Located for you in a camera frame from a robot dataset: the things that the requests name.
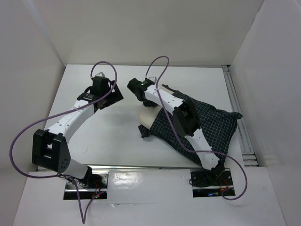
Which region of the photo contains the cream white pillow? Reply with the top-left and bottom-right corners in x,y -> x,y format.
139,85 -> 174,129

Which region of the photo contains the dark plaid pillowcase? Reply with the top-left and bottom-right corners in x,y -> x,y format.
138,90 -> 243,165

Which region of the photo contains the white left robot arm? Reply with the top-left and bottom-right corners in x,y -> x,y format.
32,76 -> 123,188

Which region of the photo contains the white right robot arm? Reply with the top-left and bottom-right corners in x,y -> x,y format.
127,78 -> 225,185

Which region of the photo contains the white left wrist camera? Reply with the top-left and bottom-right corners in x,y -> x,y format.
94,72 -> 105,78

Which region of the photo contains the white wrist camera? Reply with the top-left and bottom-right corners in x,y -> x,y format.
146,76 -> 157,83
94,72 -> 105,78

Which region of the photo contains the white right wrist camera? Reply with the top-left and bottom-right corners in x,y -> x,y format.
146,76 -> 157,83

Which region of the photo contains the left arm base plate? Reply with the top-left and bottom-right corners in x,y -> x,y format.
63,171 -> 109,200

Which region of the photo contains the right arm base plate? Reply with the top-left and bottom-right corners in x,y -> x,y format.
189,168 -> 236,198

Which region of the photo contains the aluminium frame rail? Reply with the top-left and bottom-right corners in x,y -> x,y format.
35,65 -> 259,172

